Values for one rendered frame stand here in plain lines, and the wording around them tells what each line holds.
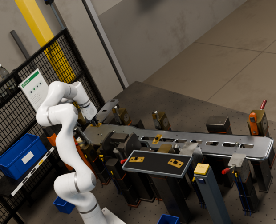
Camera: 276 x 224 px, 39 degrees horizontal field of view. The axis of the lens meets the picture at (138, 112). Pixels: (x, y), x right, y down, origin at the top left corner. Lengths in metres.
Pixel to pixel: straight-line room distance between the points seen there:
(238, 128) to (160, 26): 2.85
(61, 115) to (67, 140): 0.14
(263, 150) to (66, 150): 1.04
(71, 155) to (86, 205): 0.30
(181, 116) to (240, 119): 0.49
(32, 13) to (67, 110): 1.23
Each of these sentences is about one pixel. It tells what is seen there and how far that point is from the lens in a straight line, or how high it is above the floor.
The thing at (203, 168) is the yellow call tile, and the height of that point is 1.16.
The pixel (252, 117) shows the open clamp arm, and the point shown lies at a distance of 2.21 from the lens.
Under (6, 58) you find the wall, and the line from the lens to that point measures 4.34.
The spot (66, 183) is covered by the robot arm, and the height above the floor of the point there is 1.21.
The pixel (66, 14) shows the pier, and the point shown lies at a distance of 4.43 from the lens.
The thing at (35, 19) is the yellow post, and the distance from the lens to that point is 3.12.
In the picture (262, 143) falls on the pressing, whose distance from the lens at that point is 2.18.
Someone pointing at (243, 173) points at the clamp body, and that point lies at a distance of 2.04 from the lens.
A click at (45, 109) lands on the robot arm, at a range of 2.13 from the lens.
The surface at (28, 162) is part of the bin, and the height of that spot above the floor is 1.07.
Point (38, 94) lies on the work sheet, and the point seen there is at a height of 1.29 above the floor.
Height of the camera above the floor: 2.45
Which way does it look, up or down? 31 degrees down
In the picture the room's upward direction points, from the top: 25 degrees counter-clockwise
